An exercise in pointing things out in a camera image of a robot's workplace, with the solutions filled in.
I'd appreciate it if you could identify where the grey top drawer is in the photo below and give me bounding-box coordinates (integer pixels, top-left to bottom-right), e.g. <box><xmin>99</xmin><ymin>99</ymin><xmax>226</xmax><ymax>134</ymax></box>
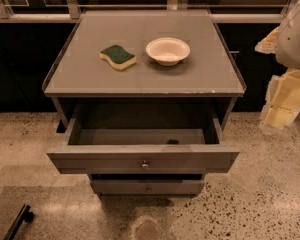
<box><xmin>48</xmin><ymin>103</ymin><xmax>239</xmax><ymax>174</ymax></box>

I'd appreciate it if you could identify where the grey drawer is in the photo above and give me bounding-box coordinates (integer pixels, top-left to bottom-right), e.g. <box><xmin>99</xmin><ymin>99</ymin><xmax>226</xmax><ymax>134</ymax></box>
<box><xmin>48</xmin><ymin>103</ymin><xmax>239</xmax><ymax>174</ymax></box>
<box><xmin>90</xmin><ymin>174</ymin><xmax>203</xmax><ymax>195</ymax></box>

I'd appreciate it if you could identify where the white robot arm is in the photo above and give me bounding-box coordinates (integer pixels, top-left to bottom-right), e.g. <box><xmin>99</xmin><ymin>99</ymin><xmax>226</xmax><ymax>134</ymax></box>
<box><xmin>255</xmin><ymin>0</ymin><xmax>300</xmax><ymax>134</ymax></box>

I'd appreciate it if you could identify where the grey drawer cabinet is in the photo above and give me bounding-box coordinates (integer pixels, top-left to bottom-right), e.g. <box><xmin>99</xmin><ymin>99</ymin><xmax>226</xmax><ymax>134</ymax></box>
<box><xmin>41</xmin><ymin>9</ymin><xmax>247</xmax><ymax>198</ymax></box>

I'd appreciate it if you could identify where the grey bottom drawer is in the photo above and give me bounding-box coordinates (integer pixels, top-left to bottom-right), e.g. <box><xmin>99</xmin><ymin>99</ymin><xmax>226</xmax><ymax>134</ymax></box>
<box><xmin>90</xmin><ymin>174</ymin><xmax>203</xmax><ymax>195</ymax></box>

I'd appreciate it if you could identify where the white bowl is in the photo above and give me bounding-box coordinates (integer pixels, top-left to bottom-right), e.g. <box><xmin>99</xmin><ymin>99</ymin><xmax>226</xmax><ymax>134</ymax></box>
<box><xmin>146</xmin><ymin>37</ymin><xmax>190</xmax><ymax>66</ymax></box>

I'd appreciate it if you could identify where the green yellow sponge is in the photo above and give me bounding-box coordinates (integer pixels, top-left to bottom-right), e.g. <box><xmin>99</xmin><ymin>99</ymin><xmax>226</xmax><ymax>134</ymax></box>
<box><xmin>99</xmin><ymin>45</ymin><xmax>136</xmax><ymax>71</ymax></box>

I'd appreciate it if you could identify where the black bar on floor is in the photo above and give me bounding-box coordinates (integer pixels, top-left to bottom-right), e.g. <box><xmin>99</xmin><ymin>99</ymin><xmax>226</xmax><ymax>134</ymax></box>
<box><xmin>3</xmin><ymin>205</ymin><xmax>34</xmax><ymax>240</ymax></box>

